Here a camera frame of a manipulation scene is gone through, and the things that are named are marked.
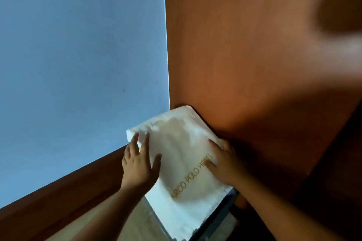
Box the person's left hand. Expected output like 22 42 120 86
121 132 162 193

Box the person's right hand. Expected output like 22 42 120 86
204 138 250 188

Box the white towel gold lettering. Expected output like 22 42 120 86
126 105 236 241

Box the person's left forearm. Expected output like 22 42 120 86
71 186 152 241

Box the person's right forearm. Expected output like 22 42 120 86
234 174 341 241

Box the dark metal rack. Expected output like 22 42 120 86
185 188 241 241

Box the brown wooden ledge board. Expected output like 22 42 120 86
0 145 128 241

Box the brown wooden cabinet panel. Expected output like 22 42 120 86
164 0 362 241

